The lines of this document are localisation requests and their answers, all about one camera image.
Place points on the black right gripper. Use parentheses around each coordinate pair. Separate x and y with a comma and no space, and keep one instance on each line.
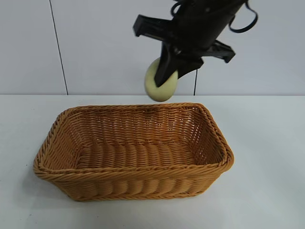
(202,26)

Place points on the pale yellow egg yolk pastry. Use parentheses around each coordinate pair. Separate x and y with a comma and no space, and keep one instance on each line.
(162,93)

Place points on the tan woven wicker basket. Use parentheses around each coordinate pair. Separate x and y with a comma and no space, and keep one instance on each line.
(133,152)

